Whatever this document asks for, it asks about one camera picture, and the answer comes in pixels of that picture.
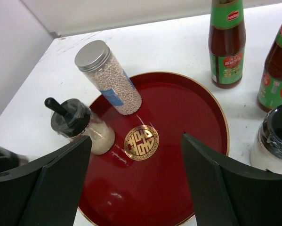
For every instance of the sauce bottle yellow cap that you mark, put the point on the sauce bottle yellow cap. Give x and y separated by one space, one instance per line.
270 90
227 39

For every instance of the black grinder-top shaker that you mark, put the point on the black grinder-top shaker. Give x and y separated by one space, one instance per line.
266 151
10 160

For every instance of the black-cap glass jar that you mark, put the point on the black-cap glass jar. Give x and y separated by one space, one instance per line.
72 119

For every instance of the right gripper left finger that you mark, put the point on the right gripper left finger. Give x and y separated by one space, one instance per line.
46 191

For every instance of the silver-lid spice jar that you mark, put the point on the silver-lid spice jar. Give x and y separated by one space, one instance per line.
98 63

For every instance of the red round lacquer tray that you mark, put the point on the red round lacquer tray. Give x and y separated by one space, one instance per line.
141 180

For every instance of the sauce bottle yellow cap front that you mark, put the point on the sauce bottle yellow cap front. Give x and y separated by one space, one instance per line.
270 90

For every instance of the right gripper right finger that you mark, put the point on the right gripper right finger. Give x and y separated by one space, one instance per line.
226 192

